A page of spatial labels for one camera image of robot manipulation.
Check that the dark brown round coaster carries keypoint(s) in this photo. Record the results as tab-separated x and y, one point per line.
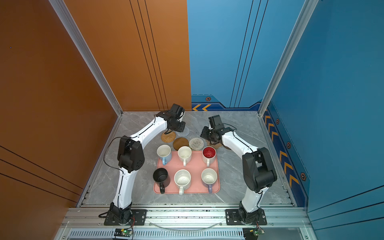
218	145

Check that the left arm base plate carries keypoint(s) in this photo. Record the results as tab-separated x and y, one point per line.
137	217

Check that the white mug front centre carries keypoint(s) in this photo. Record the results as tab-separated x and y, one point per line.
183	180

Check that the red interior mug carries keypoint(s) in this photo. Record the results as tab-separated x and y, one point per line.
209	155

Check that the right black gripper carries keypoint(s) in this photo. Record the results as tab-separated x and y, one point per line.
203	134

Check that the woven orange round coaster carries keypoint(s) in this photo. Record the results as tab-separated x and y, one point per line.
169	137

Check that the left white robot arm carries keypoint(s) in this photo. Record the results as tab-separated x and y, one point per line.
131	158

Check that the right aluminium corner post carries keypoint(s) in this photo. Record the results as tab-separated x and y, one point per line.
295	36

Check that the right circuit board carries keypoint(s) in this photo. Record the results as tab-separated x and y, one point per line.
252	233

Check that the cream white mug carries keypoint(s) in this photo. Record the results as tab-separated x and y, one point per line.
185	155

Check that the aluminium corner post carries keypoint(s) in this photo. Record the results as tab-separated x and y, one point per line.
75	34
295	36

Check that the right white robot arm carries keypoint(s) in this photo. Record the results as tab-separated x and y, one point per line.
258	171

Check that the left aluminium corner post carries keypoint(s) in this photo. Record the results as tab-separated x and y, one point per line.
75	34

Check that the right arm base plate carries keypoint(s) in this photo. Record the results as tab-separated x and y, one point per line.
241	217

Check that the white patterned round coaster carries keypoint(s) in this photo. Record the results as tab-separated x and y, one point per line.
196	144

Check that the white mug purple handle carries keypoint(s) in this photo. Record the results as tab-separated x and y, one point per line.
209	178

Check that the black mug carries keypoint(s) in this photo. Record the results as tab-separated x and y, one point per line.
162	179

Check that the plain brown round coaster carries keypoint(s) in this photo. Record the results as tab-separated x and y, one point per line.
180	142

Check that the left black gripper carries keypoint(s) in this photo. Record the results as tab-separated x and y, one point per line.
182	127

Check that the left green circuit board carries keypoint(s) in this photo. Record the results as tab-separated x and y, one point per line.
123	234

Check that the aluminium front rail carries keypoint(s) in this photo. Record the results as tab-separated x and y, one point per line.
183	216

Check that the white mug blue handle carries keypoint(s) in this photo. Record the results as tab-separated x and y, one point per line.
164	153

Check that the grey round patterned coaster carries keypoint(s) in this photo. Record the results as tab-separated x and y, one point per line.
185	132

